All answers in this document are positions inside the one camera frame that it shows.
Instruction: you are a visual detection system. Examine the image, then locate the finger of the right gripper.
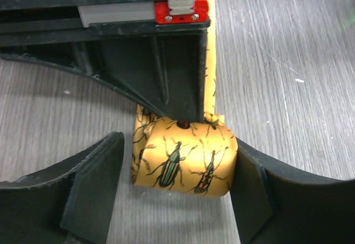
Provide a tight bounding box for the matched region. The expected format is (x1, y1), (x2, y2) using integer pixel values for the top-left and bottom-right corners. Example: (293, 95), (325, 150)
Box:
(151, 29), (207, 122)

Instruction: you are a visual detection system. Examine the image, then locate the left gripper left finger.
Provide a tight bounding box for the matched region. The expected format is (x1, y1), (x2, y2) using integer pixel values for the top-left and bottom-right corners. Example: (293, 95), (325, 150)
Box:
(1, 132), (124, 243)

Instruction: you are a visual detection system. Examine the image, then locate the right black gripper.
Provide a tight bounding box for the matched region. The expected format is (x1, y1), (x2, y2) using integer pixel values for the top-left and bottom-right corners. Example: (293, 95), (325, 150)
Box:
(1, 0), (207, 116)

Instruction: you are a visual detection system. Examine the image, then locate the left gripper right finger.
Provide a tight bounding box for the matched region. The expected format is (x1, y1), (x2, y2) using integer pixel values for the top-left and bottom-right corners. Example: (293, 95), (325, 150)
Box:
(230, 140), (354, 243)

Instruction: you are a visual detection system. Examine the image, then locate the yellow beetle print tie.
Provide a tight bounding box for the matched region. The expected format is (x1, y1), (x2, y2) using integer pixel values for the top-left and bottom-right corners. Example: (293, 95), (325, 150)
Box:
(130, 0), (239, 198)

